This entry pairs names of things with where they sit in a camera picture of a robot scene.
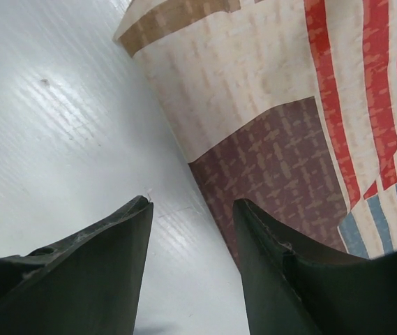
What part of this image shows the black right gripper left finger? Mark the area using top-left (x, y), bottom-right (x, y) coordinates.
top-left (0, 196), bottom-right (153, 334)

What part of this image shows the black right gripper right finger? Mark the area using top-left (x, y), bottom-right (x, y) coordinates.
top-left (233, 199), bottom-right (397, 334)

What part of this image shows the striped patchwork placemat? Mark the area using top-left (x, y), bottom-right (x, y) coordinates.
top-left (115, 0), bottom-right (397, 258)

